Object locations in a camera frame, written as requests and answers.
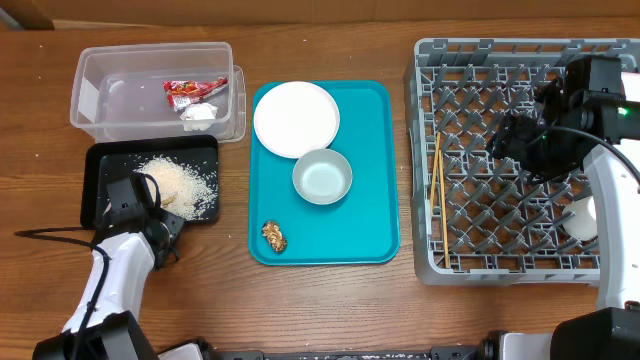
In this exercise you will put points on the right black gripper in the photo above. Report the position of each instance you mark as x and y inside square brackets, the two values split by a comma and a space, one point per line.
[513, 141]

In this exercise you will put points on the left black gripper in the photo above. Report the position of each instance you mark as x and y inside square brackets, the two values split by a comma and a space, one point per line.
[158, 213]

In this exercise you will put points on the black plastic tray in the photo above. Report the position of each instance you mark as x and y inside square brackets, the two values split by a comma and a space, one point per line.
[103, 165]

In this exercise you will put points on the white paper cup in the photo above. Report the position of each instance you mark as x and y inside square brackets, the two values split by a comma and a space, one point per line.
[582, 222]

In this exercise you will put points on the white tissue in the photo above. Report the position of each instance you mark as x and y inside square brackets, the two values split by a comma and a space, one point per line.
[198, 117]

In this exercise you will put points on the red snack wrapper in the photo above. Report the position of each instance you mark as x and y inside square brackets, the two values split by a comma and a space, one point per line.
[181, 94]

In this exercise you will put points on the brown food scrap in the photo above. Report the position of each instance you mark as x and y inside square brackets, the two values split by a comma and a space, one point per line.
[272, 232]

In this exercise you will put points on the large white plate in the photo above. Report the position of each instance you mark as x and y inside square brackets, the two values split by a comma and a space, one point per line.
[296, 117]

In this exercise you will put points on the grey bowl of rice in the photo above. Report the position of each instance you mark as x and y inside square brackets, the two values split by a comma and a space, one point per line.
[322, 176]

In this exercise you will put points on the teal serving tray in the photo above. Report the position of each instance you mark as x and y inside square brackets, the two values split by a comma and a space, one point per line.
[364, 226]

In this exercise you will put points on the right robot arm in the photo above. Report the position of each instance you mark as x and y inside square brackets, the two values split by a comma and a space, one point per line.
[586, 123]

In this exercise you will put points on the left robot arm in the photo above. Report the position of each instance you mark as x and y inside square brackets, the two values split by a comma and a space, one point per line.
[136, 237]

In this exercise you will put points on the grey dishwasher rack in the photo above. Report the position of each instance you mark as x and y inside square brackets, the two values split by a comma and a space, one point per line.
[502, 230]

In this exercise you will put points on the pile of spilled rice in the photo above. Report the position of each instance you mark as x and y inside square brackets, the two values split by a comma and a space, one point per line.
[188, 187]

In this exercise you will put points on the clear plastic bin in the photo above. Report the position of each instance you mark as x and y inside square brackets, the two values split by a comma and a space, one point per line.
[118, 91]

